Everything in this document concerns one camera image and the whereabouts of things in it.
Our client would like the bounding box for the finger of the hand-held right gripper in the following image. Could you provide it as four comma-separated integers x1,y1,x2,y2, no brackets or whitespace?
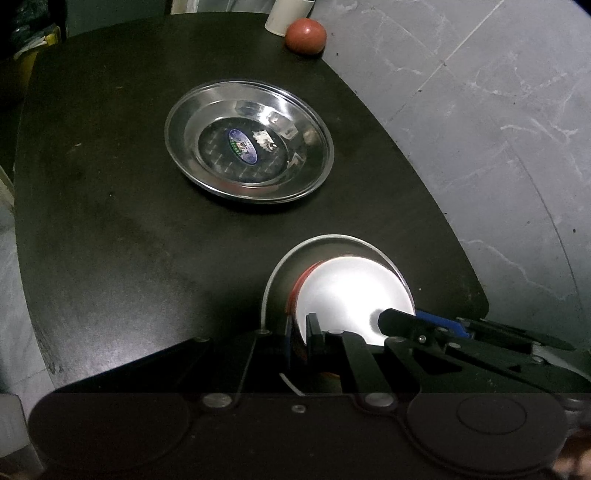
414,311,576,352
379,308,539,372

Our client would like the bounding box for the white cylindrical can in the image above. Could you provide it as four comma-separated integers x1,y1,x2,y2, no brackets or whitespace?
265,0,315,37

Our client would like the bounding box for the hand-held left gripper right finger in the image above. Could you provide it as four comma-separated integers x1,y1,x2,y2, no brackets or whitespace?
305,313,555,409

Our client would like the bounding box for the red tomato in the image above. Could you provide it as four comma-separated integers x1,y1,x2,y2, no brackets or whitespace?
285,18,328,55

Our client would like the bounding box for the stainless steel bowl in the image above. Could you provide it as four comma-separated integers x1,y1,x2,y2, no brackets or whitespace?
260,234,416,334

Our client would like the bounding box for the yellow plastic bin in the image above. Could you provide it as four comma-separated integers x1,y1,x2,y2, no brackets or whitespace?
13,25,64,95

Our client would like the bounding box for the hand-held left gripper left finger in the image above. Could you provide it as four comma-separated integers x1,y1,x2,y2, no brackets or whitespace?
95,318,294,409

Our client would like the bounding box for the stainless steel plate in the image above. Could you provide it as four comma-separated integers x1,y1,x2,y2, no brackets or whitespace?
164,79,335,205

